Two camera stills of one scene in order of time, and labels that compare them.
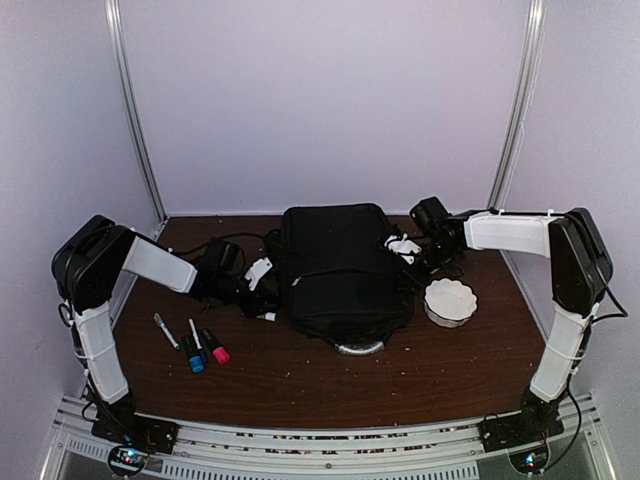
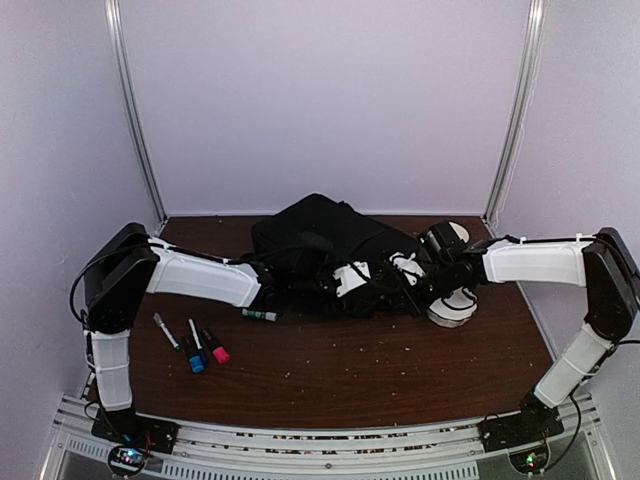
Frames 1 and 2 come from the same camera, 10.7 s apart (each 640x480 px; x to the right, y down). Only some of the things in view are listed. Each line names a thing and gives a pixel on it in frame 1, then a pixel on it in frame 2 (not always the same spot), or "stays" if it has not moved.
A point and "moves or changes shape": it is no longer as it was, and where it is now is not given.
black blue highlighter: (195, 358) stays
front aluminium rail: (573, 451) stays
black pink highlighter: (210, 341) stays
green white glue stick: (270, 316) stays
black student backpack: (339, 278) moves or changes shape
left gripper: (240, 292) -> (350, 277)
